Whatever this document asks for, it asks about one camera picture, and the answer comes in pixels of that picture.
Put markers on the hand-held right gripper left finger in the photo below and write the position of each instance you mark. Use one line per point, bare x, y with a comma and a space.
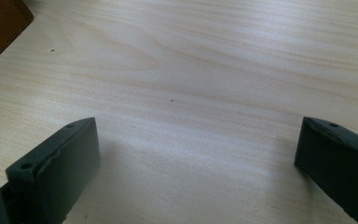
59, 174

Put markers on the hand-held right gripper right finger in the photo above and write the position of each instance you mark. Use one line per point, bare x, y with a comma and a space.
338, 165

